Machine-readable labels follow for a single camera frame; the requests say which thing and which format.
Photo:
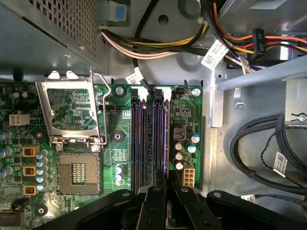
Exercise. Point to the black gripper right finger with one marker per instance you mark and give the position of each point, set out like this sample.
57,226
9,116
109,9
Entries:
192,210

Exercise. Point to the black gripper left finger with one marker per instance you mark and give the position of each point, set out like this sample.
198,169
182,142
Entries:
153,210

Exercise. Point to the RAM slot with black latch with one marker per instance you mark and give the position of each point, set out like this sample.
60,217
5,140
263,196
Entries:
135,143
157,143

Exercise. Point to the RAM slot with white latch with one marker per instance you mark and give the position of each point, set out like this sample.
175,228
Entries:
163,143
143,143

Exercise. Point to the white main power socket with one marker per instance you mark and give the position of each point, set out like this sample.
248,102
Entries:
189,176

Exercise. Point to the CPU socket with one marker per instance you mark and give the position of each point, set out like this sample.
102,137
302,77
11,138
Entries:
79,172

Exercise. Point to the green motherboard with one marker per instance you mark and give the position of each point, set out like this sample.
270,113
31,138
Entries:
114,119

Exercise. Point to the black PC case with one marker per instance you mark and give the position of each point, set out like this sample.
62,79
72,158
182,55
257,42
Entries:
239,112

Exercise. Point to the yellow coil inductor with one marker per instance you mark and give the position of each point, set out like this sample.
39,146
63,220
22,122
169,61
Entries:
30,151
30,189
30,170

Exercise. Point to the metal socket cover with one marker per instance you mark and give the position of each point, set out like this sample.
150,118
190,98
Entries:
47,109

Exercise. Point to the grey metal drive cage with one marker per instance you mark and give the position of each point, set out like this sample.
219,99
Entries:
259,74

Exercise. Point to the white four-pin power socket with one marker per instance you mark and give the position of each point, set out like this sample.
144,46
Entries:
19,119

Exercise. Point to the blue plastic release clip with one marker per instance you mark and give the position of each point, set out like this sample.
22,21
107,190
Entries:
120,14

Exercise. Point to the grey power supply unit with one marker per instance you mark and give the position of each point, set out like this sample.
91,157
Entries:
28,40

